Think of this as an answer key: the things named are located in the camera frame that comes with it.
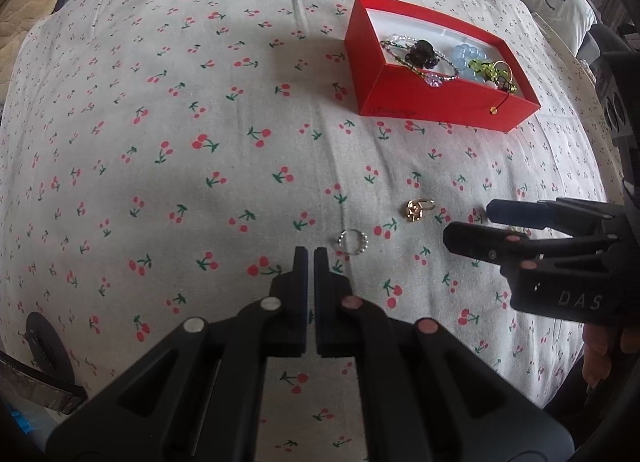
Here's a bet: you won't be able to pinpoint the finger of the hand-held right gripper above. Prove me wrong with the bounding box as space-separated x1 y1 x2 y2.
486 198 623 233
443 221 578 270

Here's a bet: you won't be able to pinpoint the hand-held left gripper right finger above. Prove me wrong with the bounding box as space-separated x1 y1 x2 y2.
312 247 573 462

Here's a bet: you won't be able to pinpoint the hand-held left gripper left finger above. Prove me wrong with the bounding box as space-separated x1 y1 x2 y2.
47 246 315 462

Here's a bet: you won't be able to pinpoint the silver beaded ring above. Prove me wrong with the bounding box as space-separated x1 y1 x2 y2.
337 229 370 255

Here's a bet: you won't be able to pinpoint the gold flower ring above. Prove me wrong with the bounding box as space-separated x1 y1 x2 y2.
403 199 434 223

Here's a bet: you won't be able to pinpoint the large gold ring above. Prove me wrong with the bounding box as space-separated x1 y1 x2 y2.
490 60 516 87

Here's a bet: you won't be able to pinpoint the green beaded charm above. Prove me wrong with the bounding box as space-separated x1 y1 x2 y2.
469 58 518 115

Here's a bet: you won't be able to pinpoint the silver beaded bracelets with charm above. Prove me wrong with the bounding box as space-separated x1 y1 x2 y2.
379 38 462 88

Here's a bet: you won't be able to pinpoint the light blue beaded bracelet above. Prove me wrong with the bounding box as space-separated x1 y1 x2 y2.
451 40 501 88

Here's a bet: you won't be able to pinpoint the red cardboard box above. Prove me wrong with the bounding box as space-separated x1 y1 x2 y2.
343 0 542 133

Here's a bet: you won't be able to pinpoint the black beaded hair claw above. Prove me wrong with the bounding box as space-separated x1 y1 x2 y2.
404 40 441 68

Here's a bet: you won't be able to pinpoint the clear beaded bracelet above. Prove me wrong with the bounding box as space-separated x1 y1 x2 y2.
387 33 451 67

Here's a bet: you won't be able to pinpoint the person's right hand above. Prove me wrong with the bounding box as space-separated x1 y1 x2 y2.
581 324 638 389

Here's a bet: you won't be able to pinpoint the dark grey chair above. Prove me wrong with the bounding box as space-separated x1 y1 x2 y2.
575 22 640 155

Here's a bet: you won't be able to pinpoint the black round clamp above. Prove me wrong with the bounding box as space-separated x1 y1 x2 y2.
25 312 68 374

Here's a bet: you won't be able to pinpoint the rusty metal bar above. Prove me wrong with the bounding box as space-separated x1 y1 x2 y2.
0 351 87 415

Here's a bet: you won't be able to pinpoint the blue plastic stool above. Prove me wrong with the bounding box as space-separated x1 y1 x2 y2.
7 404 47 449

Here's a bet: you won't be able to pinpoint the beige quilted blanket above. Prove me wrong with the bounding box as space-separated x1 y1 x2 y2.
0 0 76 110

